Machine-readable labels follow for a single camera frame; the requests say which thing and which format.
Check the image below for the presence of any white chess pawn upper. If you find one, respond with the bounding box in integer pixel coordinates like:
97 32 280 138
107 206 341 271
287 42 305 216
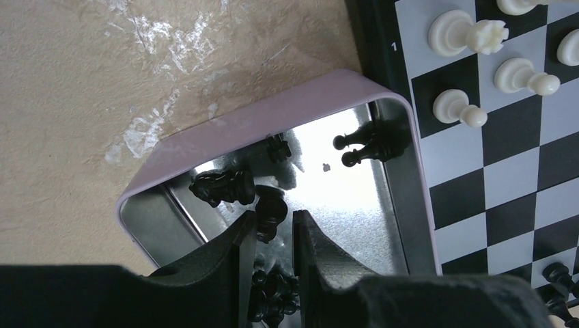
494 57 561 96

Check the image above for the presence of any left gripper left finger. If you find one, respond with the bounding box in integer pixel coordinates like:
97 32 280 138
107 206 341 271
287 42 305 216
1 210 257 327

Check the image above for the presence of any white chess piece row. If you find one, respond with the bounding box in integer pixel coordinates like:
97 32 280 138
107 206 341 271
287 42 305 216
495 0 579 68

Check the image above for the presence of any white chess pawn near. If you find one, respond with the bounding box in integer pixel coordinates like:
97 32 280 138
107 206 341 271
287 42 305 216
432 89 488 128

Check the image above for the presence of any black chess rook corner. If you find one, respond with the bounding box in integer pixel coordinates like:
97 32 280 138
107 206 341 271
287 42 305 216
541 262 578 299

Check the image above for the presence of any black chess piece being grasped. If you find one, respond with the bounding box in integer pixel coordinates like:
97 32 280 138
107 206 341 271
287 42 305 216
255 184 288 244

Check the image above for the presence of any black chess knight in tin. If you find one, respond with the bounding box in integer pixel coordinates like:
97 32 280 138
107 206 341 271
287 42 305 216
188 169 256 208

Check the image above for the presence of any black chess pawn in tin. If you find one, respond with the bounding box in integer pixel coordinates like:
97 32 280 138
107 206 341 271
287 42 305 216
333 122 376 150

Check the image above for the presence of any white chess rook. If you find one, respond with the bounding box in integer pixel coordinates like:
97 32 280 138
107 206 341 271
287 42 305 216
428 10 509 57

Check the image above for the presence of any black and silver chessboard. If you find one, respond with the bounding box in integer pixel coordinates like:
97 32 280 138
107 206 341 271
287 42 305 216
346 1 578 299

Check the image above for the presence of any white chess pawn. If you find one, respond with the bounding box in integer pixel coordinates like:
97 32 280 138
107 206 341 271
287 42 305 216
432 89 488 128
494 57 561 96

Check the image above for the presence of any pile of black chess pieces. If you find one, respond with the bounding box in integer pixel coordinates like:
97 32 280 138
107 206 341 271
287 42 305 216
246 269 300 327

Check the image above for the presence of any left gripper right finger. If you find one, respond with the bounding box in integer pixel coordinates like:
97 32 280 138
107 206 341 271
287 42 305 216
292 210 552 327

